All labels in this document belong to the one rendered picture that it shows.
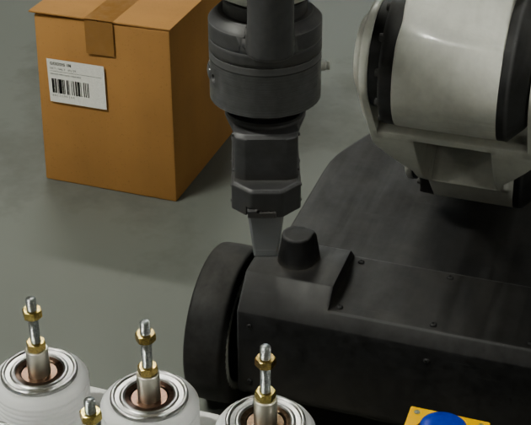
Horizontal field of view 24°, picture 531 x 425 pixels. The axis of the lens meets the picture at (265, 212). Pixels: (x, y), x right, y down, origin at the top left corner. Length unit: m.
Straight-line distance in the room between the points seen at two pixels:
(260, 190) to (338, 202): 0.72
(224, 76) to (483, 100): 0.33
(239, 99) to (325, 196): 0.75
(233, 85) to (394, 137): 0.41
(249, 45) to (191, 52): 1.07
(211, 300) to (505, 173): 0.38
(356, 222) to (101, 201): 0.54
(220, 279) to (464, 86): 0.43
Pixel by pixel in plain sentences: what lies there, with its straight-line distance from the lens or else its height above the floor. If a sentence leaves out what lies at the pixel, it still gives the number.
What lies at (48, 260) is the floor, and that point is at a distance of 1.88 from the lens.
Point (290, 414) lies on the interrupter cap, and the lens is 1.17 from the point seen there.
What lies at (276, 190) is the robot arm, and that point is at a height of 0.54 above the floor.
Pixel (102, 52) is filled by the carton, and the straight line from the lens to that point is 1.93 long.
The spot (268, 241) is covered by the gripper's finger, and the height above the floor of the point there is 0.47.
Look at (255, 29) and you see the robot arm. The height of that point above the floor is 0.67.
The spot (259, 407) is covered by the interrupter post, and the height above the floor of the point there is 0.28.
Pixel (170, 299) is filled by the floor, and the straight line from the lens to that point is 1.77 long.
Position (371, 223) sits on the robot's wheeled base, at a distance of 1.62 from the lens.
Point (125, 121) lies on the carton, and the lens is 1.97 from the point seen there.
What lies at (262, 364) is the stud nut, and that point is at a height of 0.33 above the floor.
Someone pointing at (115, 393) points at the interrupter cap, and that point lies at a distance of 1.20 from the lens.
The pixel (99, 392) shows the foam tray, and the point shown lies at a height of 0.18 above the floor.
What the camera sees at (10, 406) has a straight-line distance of 1.22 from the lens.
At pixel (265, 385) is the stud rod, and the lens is 1.13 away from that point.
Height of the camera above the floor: 1.01
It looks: 31 degrees down
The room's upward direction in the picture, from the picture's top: straight up
